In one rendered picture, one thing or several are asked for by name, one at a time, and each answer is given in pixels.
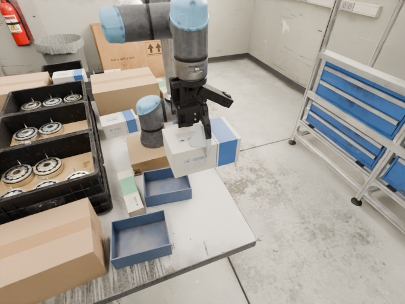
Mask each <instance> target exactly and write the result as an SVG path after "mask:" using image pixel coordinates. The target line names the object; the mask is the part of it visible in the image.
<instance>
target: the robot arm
mask: <svg viewBox="0 0 405 304"><path fill-rule="evenodd" d="M99 20H100V23H101V28H102V32H103V34H104V37H105V39H106V41H108V43H120V44H124V43H127V42H141V41H148V40H160V44H161V49H162V58H163V67H164V72H165V80H166V88H167V92H166V93H165V98H164V99H160V97H159V96H157V95H149V96H146V97H143V98H141V99H140V100H139V101H138V102H137V104H136V109H137V114H138V117H139V122H140V127H141V134H140V142H141V144H142V145H143V146H144V147H146V148H160V147H162V146H164V142H163V134H162V129H165V126H164V123H166V122H174V121H176V122H177V124H178V128H182V127H191V126H193V124H195V123H199V121H201V123H202V124H197V125H195V128H194V129H195V135H194V136H193V137H191V138H190V139H189V145H190V146H191V147H204V148H205V151H206V157H209V155H210V151H211V146H212V131H211V124H210V118H209V109H208V105H207V103H206V102H207V100H210V101H213V102H215V103H217V104H219V105H220V106H223V107H227V108H230V106H231V105H232V104H233V102H234V100H233V99H232V98H231V95H230V94H228V93H226V92H224V91H221V90H219V89H217V88H215V87H213V86H211V85H208V84H206V82H207V74H208V27H209V14H208V2H207V0H118V2H117V4H116V5H110V6H106V7H101V8H100V9H99Z"/></svg>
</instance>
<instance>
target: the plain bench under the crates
mask: <svg viewBox="0 0 405 304"><path fill-rule="evenodd" d="M91 104H92V109H93V110H94V112H95V118H96V124H97V128H98V132H97V134H99V139H100V143H101V148H102V154H103V158H104V164H103V165H104V166H105V169H106V173H107V178H108V184H109V188H110V193H111V199H112V203H113V209H112V210H110V211H108V212H104V213H102V214H99V215H97V216H98V218H99V220H100V222H101V230H102V237H103V242H104V250H105V258H106V263H107V270H108V274H105V275H103V276H101V277H98V278H96V279H94V280H91V281H90V282H87V283H84V284H82V285H80V286H78V287H75V288H73V289H71V290H69V291H66V292H64V293H61V294H59V295H57V296H54V297H52V298H50V299H48V300H45V301H43V302H40V303H38V304H123V302H122V300H121V298H122V297H125V296H128V295H130V294H132V293H135V292H138V291H140V290H143V289H145V288H148V287H151V286H153V285H156V284H158V283H161V282H164V281H166V280H169V279H172V278H174V277H177V276H179V275H182V274H184V273H187V272H190V271H192V270H195V269H197V268H200V267H203V266H205V265H208V264H211V263H212V262H216V261H218V260H220V259H224V258H226V257H228V256H231V255H234V254H236V253H239V252H242V251H244V250H246V249H250V248H251V247H254V246H256V242H257V240H256V236H255V234H254V233H253V231H252V230H251V228H250V226H249V224H248V223H247V221H246V219H245V217H244V216H243V214H242V212H241V211H240V209H239V207H238V206H237V204H236V202H235V201H234V199H233V197H232V196H231V194H230V192H229V190H228V189H227V187H226V185H225V184H224V182H223V180H222V179H221V177H220V175H219V174H218V172H217V170H216V168H211V169H207V170H204V171H200V172H197V173H193V174H189V175H188V176H189V180H190V184H191V187H192V199H188V200H183V201H177V202H173V203H167V204H161V205H158V206H151V207H147V206H146V203H145V198H144V191H143V175H140V176H134V173H133V168H132V167H131V163H130V157H129V153H128V147H127V142H126V137H129V136H134V135H139V134H141V127H140V122H139V117H138V115H136V116H137V119H138V123H139V128H140V131H136V132H133V133H129V134H126V135H122V136H118V137H115V138H111V139H106V136H105V133H104V131H103V128H102V125H101V121H100V119H99V117H100V115H99V112H98V108H97V106H96V102H95V101H91ZM128 169H130V170H131V173H132V176H133V179H134V182H135V184H136V187H137V190H138V193H139V195H140V199H141V201H142V204H143V207H144V210H145V213H146V214H147V213H151V212H155V211H160V210H165V215H166V222H167V225H168V232H169V237H170V242H171V248H172V254H171V255H167V256H164V257H161V258H157V259H153V260H150V261H146V262H141V263H139V264H134V265H131V266H127V267H124V268H120V269H117V270H115V268H114V266H113V264H112V263H111V261H110V237H111V222H112V221H116V220H121V219H124V218H129V217H130V216H129V214H128V211H127V207H126V204H125V200H124V196H123V193H122V189H121V186H120V183H119V179H118V175H117V173H119V172H122V171H126V170H128Z"/></svg>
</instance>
